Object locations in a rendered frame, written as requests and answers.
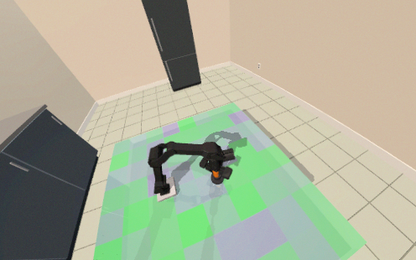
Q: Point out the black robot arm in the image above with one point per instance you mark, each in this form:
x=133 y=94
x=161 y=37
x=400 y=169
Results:
x=209 y=150

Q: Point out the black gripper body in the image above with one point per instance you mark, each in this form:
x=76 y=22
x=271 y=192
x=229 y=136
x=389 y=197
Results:
x=225 y=171

